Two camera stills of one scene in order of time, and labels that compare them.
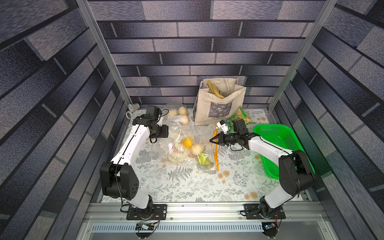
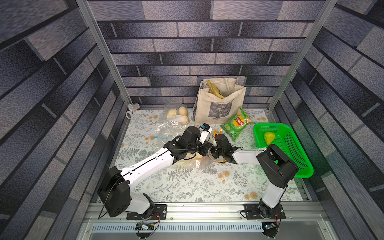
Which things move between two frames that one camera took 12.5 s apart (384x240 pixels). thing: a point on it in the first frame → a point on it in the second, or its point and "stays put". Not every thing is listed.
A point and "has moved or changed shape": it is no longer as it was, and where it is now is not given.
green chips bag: (241, 114) stays put
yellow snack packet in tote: (214, 89) stays put
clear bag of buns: (178, 113) stays put
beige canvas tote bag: (208, 109) stays put
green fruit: (203, 159) → (269, 137)
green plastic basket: (284, 136) stays put
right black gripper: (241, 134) → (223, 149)
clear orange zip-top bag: (189, 144) has moved or changed shape
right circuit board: (270, 228) stays put
